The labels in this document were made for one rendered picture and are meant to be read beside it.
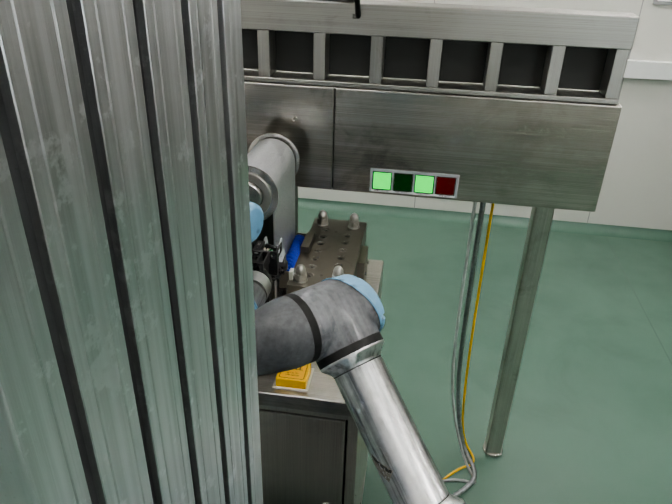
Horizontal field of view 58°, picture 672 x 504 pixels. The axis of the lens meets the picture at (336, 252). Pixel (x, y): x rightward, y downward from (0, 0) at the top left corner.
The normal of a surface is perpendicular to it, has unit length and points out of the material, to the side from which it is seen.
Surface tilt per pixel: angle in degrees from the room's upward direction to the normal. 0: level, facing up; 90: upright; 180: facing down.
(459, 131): 90
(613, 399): 0
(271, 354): 82
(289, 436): 90
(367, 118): 90
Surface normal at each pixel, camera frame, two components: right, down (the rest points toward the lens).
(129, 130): 0.98, 0.13
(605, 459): 0.03, -0.88
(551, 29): -0.15, 0.47
